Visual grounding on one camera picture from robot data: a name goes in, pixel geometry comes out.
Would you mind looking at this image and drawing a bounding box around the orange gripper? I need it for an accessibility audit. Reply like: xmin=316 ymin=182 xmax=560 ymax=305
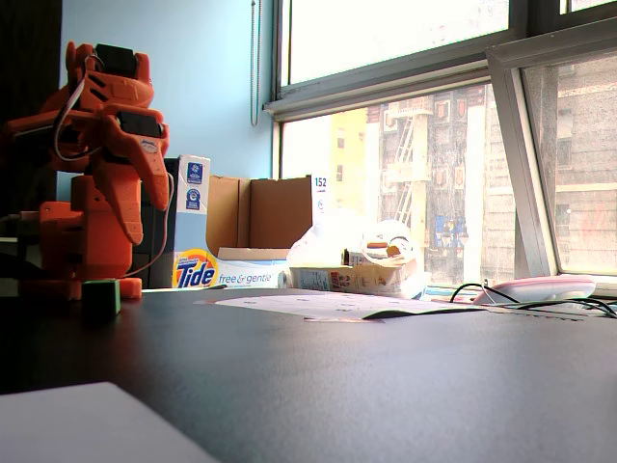
xmin=94 ymin=108 xmax=172 ymax=246

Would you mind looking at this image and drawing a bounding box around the black adapter output cable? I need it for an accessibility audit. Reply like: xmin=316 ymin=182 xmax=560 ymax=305
xmin=510 ymin=294 xmax=617 ymax=320

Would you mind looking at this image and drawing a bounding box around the printed food box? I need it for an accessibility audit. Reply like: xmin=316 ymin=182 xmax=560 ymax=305
xmin=288 ymin=259 xmax=418 ymax=298

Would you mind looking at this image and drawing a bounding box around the pink tape strip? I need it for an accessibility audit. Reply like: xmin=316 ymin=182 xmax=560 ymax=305
xmin=303 ymin=314 xmax=387 ymax=325

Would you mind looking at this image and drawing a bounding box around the pink pencil case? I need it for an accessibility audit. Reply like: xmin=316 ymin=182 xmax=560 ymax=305
xmin=471 ymin=274 xmax=597 ymax=306

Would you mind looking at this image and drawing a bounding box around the black adapter input cable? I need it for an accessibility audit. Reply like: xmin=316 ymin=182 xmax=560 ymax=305
xmin=449 ymin=282 xmax=521 ymax=306

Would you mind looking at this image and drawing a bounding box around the grey window frame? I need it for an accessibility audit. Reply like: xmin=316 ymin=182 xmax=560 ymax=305
xmin=262 ymin=0 xmax=617 ymax=291

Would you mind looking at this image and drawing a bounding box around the clear plastic bag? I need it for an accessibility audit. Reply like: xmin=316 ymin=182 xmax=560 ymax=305
xmin=287 ymin=210 xmax=431 ymax=301

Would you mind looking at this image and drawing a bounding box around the green cube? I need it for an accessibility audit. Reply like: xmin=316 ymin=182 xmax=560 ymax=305
xmin=80 ymin=278 xmax=122 ymax=322

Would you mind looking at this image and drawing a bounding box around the numbered grid paper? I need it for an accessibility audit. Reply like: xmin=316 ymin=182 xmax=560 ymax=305
xmin=195 ymin=291 xmax=484 ymax=323

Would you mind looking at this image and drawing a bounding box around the window blind cord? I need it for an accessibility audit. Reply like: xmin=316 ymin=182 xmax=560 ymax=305
xmin=249 ymin=0 xmax=262 ymax=128

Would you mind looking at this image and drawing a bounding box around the white paper sheet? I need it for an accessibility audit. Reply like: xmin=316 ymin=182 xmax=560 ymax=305
xmin=0 ymin=381 xmax=221 ymax=463

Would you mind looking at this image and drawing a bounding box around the Tide detergent box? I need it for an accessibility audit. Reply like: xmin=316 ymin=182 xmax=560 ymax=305
xmin=172 ymin=153 xmax=330 ymax=290

